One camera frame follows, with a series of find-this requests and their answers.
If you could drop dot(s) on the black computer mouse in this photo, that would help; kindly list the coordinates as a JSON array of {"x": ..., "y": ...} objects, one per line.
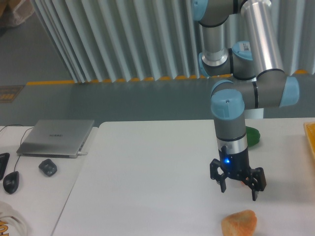
[{"x": 11, "y": 182}]

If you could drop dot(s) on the triangular orange bread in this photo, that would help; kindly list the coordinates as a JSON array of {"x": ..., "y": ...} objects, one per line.
[{"x": 242, "y": 223}]

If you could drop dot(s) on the white corrugated partition screen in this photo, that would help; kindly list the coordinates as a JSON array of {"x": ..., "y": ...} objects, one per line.
[{"x": 126, "y": 39}]

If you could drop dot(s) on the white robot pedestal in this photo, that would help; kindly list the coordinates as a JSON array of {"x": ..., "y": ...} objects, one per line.
[{"x": 254, "y": 113}]

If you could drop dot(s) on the silver closed laptop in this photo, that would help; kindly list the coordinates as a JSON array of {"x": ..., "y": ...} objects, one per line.
[{"x": 57, "y": 138}]

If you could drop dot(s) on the brown floor sign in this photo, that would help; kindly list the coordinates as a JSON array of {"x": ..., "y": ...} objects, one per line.
[{"x": 9, "y": 93}]

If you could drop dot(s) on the clear bag with items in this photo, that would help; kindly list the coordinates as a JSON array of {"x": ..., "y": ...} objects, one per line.
[{"x": 14, "y": 12}]

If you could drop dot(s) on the black keyboard corner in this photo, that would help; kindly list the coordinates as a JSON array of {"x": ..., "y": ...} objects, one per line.
[{"x": 4, "y": 158}]

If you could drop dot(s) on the white yellow cloth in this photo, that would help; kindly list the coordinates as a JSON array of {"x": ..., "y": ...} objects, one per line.
[{"x": 12, "y": 223}]

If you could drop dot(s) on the green bell pepper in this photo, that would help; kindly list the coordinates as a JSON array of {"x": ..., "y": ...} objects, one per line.
[{"x": 253, "y": 136}]

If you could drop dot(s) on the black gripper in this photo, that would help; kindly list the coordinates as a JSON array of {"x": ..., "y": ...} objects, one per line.
[{"x": 236, "y": 166}]

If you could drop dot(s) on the yellow plastic basket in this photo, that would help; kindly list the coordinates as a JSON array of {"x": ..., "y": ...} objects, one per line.
[{"x": 309, "y": 128}]

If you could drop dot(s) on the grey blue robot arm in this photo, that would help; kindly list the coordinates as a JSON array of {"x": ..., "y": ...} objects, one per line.
[{"x": 256, "y": 80}]

